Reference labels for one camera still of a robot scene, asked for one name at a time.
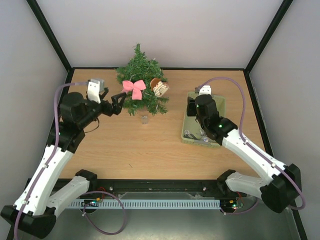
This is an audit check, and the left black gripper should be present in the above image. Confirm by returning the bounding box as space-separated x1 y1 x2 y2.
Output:
78 87 127 129

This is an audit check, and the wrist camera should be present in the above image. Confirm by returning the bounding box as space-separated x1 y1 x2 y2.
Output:
194 85 212 96
86 78 105 104

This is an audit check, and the pink fabric bow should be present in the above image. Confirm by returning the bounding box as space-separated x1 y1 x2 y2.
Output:
122 79 146 100

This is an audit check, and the white slotted cable duct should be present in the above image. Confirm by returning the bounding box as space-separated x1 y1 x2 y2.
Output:
67 199 221 210

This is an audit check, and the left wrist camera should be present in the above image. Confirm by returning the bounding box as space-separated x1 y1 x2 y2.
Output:
86 78 105 104

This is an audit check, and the silver word ornament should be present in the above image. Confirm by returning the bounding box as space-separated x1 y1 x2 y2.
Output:
183 129 198 140

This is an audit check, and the small green christmas tree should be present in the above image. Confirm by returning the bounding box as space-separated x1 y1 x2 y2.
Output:
116 43 169 116

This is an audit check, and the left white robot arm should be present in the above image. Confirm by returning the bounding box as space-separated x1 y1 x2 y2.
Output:
0 83 127 240

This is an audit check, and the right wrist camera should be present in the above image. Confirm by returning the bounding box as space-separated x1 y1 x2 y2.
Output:
194 85 212 96

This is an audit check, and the clear plastic battery box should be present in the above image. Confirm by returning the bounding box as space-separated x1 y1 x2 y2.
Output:
140 115 148 125

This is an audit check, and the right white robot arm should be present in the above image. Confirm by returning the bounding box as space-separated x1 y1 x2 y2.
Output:
186 94 302 213

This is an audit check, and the green perforated plastic basket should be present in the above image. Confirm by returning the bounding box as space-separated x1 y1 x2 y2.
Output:
181 90 227 149

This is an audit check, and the purple cable loop front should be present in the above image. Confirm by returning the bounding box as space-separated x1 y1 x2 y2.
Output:
81 191 126 236

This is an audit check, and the black aluminium front rail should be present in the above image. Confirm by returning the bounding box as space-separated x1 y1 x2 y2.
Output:
24 178 288 194

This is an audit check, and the brown round doll ornament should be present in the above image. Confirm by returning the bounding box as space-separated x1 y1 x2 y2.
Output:
150 78 169 98

